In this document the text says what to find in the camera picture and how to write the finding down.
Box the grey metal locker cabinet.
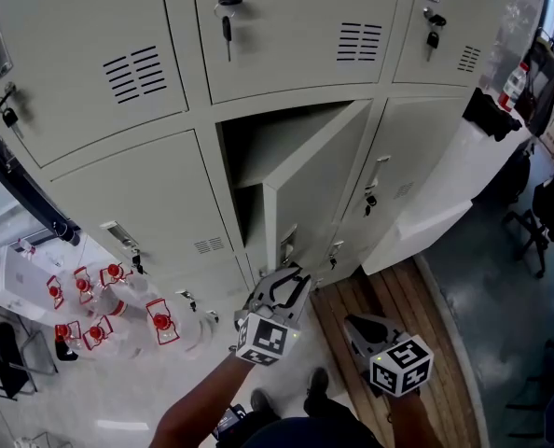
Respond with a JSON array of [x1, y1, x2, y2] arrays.
[[0, 0, 503, 327]]

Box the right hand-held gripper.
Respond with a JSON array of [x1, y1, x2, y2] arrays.
[[343, 314, 435, 399]]

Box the person's shoe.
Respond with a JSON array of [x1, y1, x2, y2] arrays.
[[250, 388, 279, 415], [306, 366, 330, 403]]

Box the person's left forearm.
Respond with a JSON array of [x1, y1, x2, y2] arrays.
[[148, 351, 256, 448]]

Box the black body-worn device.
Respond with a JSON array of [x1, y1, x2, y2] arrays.
[[212, 403, 248, 441]]

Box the white flat box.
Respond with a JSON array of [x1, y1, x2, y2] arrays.
[[0, 244, 57, 310]]

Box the person's left shoe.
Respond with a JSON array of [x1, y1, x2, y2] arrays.
[[250, 388, 279, 415]]

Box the black pipe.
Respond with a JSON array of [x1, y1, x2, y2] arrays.
[[0, 107, 81, 247]]

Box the person's right forearm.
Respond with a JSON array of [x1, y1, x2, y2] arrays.
[[382, 388, 442, 448]]

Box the black bag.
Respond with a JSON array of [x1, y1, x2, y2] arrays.
[[462, 87, 523, 143]]

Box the black folding chair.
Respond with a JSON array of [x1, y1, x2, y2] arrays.
[[0, 305, 59, 401]]

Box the wooden slatted platform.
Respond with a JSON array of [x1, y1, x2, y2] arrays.
[[310, 255, 482, 448]]

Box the white counter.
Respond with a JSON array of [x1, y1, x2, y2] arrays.
[[361, 75, 535, 277]]

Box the person's dark clothing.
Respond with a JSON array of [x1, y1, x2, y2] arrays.
[[211, 397, 386, 448]]

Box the clear bottle red label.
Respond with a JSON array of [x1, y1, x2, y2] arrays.
[[497, 62, 531, 112]]

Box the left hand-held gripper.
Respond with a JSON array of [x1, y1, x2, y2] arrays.
[[233, 265, 313, 368]]

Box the black office chair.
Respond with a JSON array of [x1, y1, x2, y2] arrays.
[[501, 154, 554, 280]]

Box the grey locker door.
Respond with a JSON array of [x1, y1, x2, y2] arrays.
[[261, 99, 374, 275]]

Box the person's right shoe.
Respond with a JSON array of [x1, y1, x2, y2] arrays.
[[306, 366, 330, 403]]

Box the group of clear water jugs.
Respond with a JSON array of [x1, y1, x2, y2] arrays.
[[43, 261, 218, 362]]

